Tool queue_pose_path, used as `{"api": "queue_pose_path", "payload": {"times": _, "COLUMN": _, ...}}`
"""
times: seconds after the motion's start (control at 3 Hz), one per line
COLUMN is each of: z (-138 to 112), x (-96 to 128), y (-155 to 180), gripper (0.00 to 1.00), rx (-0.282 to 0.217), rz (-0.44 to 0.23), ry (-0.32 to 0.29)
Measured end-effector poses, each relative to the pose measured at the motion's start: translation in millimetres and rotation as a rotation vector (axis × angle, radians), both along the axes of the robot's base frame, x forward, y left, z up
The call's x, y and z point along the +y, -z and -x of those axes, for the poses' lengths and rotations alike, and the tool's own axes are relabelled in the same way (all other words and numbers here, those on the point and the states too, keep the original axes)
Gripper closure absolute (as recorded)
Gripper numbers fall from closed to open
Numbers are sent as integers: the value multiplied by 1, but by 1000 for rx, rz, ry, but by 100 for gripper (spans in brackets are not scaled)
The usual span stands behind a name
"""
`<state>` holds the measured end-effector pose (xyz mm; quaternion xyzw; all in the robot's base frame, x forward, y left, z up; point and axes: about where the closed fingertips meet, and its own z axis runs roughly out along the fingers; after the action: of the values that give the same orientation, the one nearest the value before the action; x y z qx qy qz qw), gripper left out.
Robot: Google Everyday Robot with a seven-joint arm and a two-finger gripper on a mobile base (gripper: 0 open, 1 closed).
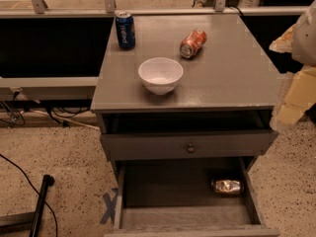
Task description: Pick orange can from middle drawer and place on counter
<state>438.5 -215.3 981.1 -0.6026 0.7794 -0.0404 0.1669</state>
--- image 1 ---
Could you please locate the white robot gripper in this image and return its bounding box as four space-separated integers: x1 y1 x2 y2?
269 0 316 126

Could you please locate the shiny orange gold can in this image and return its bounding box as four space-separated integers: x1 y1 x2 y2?
211 179 244 196

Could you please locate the grey top drawer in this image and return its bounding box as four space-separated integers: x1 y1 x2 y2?
101 111 277 161

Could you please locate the red orange soda can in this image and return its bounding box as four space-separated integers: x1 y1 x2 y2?
180 29 207 58

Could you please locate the grey wooden drawer cabinet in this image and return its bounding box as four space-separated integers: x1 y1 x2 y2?
92 15 281 237

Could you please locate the round dark drawer knob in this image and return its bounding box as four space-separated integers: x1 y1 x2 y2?
187 144 196 153

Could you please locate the blue pepsi can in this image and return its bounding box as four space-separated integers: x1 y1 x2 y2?
115 12 135 49

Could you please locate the grey open middle drawer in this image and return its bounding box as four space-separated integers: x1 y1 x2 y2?
106 157 279 237

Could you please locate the white plastic bowl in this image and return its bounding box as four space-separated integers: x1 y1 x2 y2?
138 57 184 95

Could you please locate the blue tape cross mark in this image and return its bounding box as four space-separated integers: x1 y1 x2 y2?
100 188 119 224

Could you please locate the black metal floor stand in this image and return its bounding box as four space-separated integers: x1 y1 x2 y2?
0 175 54 237

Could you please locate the grey metal railing frame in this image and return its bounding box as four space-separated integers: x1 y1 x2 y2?
0 0 316 102

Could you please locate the bundle of cables under rail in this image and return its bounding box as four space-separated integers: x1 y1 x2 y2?
0 89 100 131

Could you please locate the black floor cable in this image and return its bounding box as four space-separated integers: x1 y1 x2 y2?
0 153 59 237

